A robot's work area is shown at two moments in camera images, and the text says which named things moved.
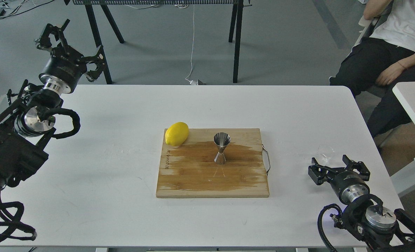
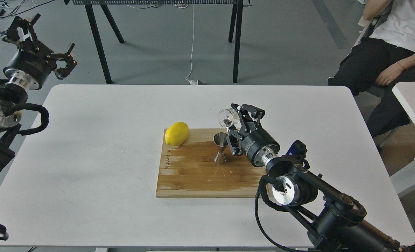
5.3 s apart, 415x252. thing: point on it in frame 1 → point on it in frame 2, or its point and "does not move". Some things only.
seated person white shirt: (399, 51) does not move
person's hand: (389, 74) does not move
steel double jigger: (222, 139) does not move
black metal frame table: (235, 29) does not move
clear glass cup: (325, 154) → (227, 117)
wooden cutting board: (188, 170) does not move
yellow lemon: (176, 134) does not move
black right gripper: (348, 186) → (32, 62)
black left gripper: (64, 68) → (258, 146)
